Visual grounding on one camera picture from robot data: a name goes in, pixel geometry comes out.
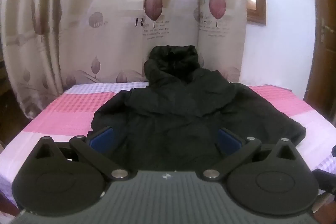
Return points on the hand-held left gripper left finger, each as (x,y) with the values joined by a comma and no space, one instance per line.
(101,138)

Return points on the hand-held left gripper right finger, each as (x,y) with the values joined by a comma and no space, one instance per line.
(229,138)

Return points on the black hooded jacket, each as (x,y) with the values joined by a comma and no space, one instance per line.
(173,108)

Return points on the pink checked blanket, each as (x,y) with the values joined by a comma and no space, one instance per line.
(65,119)

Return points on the beige leaf print curtain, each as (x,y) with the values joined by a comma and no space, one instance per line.
(92,19)

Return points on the brown wooden door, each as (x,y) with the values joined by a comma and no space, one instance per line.
(321,61)

